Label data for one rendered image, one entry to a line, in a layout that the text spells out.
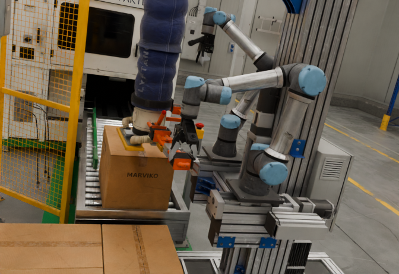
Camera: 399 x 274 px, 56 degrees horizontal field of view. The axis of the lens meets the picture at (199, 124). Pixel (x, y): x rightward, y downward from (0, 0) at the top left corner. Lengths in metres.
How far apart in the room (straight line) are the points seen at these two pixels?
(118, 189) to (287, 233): 1.05
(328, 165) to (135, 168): 1.11
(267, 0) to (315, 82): 10.29
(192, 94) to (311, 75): 0.49
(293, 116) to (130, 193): 1.18
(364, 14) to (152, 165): 11.76
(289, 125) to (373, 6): 12.18
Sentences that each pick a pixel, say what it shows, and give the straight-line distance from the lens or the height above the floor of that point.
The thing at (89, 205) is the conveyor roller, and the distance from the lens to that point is 2.59.
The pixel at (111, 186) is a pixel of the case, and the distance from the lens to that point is 2.34.
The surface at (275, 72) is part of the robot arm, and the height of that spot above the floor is 1.61.
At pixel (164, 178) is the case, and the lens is 2.37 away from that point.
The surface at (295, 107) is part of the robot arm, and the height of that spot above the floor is 1.50.
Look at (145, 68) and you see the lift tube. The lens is 1.99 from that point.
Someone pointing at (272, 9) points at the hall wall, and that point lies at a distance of 11.91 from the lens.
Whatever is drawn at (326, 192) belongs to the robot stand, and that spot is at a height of 1.01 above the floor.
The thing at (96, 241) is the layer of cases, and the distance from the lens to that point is 2.20.
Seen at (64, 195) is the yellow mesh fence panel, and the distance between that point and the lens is 3.18.
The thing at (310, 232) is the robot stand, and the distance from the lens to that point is 1.91.
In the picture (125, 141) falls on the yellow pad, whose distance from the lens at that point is 2.06.
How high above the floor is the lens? 1.75
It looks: 14 degrees down
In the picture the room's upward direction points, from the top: 10 degrees clockwise
